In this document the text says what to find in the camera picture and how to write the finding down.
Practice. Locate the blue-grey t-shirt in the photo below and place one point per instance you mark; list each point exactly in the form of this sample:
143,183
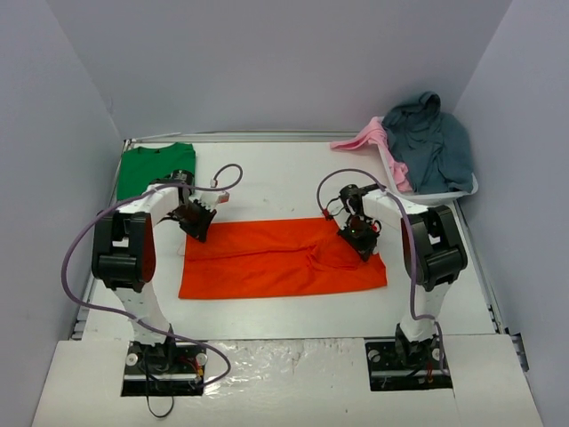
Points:
433,144

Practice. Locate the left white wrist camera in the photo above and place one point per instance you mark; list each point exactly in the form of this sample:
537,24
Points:
211,198

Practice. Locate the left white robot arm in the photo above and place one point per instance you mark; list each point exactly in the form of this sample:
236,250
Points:
124,258

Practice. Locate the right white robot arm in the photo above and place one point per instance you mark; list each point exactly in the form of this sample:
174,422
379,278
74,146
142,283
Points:
434,257

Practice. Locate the green folded t-shirt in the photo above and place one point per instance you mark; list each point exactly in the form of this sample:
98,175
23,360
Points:
140,166

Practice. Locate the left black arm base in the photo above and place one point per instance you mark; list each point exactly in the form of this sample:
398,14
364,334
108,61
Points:
178,371

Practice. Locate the white plastic basket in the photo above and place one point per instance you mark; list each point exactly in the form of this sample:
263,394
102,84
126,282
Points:
432,199

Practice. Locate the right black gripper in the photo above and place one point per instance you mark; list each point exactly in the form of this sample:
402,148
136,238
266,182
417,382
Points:
359,237

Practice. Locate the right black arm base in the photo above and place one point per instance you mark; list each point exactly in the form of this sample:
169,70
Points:
388,372

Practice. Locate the pink t-shirt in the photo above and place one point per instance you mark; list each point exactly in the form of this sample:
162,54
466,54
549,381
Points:
375,135

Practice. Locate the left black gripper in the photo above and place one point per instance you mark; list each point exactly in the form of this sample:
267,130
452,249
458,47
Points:
198,219

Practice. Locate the orange t-shirt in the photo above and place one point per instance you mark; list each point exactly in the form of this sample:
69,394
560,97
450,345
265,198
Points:
278,258

